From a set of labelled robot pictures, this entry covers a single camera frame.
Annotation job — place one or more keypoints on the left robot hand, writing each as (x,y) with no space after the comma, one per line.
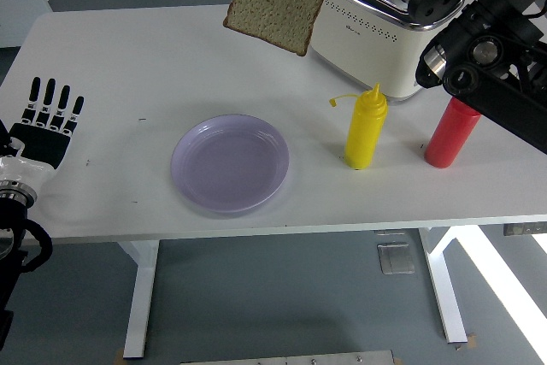
(40,147)

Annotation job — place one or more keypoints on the cream two-slot toaster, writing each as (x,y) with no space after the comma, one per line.
(363,48)

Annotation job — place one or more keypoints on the slice of bread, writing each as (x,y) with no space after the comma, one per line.
(273,1)

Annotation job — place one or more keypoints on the purple plate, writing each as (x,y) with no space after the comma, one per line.
(231,164)

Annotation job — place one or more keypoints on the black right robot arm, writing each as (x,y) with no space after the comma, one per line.
(491,95)

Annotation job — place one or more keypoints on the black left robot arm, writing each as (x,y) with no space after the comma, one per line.
(13,215)

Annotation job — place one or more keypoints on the metal floor plate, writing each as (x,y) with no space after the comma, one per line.
(286,358)

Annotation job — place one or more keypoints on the yellow squeeze bottle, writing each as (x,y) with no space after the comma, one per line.
(363,134)

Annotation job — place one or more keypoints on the white table leg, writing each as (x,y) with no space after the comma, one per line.
(143,296)
(444,296)

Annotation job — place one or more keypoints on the red squeeze bottle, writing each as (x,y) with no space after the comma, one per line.
(446,138)

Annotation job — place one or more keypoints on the brown floor tape piece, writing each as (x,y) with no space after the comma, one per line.
(119,354)
(472,340)

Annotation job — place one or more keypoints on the metal floor socket cover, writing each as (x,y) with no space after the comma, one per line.
(396,258)

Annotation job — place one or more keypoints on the grey table control panel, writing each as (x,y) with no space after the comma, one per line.
(525,229)

